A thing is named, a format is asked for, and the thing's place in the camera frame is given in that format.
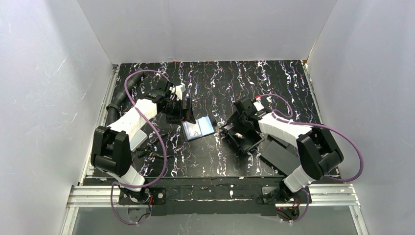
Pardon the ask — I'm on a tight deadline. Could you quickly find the white credit card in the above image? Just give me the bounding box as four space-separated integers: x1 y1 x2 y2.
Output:
233 133 245 140

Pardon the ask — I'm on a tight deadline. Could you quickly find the black plastic tray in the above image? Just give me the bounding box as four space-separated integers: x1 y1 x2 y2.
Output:
220 122 264 154

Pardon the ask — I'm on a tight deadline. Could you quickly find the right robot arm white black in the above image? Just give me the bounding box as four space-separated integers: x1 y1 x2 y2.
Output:
227 98 344 200

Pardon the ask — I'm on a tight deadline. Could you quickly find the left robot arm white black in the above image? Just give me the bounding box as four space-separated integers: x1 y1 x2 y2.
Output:
91 81 196 192

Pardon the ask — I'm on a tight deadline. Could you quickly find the grey flat card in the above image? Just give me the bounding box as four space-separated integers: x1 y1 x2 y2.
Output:
130 130 148 151

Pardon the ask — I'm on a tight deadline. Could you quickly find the black pliers tool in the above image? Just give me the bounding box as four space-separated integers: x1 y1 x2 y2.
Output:
134 138 164 158

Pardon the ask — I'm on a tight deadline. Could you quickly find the black tray lid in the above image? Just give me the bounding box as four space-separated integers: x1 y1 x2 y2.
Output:
260 135 300 176

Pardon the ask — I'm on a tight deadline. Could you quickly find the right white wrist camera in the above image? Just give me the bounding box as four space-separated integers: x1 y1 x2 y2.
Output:
253 95 264 111

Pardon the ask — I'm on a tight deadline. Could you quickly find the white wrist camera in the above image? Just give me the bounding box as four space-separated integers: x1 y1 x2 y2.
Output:
253 95 264 111
170 85 186 100

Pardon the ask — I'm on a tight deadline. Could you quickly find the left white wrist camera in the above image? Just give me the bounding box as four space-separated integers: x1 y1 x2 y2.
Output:
170 85 186 100

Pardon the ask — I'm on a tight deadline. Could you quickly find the black corrugated hose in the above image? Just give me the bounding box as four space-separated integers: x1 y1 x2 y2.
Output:
106 68 145 125

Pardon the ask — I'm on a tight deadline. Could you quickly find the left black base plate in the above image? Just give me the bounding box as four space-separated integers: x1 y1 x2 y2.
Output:
118 188 166 206

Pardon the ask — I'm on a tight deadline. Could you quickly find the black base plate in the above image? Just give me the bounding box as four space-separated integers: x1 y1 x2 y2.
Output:
118 188 166 206
257 186 312 207

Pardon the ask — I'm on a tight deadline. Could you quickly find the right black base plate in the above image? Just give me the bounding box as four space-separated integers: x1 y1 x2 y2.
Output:
257 186 312 207

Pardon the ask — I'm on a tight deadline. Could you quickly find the aluminium frame rail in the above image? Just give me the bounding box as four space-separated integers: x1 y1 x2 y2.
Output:
61 184 368 235

